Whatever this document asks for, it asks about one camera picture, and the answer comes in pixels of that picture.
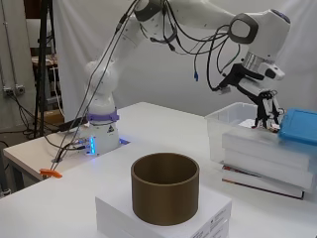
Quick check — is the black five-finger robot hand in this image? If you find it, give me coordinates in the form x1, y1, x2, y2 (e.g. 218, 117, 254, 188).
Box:
217, 62, 285, 132

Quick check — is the blue plastic lid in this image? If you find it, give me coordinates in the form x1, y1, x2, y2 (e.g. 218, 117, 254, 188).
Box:
277, 107, 317, 147

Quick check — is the clear plastic box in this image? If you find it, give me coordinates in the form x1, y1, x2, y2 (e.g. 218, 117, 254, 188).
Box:
204, 101, 317, 201

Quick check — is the white hanging sheet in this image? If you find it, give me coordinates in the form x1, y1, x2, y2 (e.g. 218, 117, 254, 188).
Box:
53, 0, 317, 123

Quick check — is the brown round tub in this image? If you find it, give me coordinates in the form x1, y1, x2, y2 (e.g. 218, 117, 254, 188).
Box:
130, 152, 201, 227

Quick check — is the white flat box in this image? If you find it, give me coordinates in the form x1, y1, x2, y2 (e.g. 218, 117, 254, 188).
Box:
94, 182, 233, 238

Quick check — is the cardboard box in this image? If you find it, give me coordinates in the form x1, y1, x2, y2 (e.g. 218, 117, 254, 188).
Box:
42, 109, 65, 127

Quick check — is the orange clamp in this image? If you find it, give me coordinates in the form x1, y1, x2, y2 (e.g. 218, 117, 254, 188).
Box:
39, 168, 63, 179

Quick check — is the black tripod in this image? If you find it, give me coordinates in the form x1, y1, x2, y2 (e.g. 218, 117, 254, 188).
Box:
32, 0, 59, 140

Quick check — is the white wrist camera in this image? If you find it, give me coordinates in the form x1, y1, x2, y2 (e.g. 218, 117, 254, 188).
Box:
263, 63, 286, 81

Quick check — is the black floor cable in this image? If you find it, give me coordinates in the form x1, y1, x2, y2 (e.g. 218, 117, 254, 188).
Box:
0, 93, 63, 150

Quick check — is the grey wall outlet box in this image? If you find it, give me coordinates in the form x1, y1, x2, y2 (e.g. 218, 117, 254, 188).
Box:
2, 84, 26, 97

